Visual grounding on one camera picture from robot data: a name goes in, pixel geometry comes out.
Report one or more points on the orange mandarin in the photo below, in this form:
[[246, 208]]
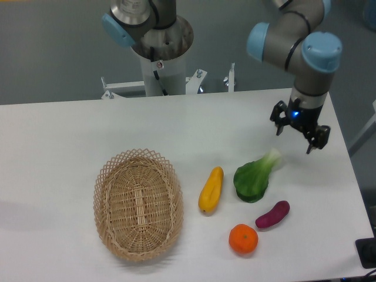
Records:
[[243, 239]]

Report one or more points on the black device at table edge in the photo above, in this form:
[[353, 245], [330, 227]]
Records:
[[366, 252]]

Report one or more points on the green bok choy vegetable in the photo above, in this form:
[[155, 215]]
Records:
[[251, 179]]

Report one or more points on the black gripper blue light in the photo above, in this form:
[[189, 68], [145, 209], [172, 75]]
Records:
[[302, 119]]

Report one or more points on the yellow squash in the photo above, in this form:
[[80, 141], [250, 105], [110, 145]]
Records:
[[211, 192]]

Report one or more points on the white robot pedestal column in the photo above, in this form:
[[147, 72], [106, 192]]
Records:
[[164, 77]]

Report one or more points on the purple sweet potato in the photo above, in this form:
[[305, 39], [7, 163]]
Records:
[[274, 216]]

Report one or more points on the grey metal stand leg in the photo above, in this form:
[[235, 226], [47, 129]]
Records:
[[363, 135]]

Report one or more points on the woven wicker basket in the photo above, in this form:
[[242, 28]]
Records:
[[138, 205]]

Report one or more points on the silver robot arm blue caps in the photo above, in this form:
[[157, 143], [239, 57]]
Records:
[[161, 39]]

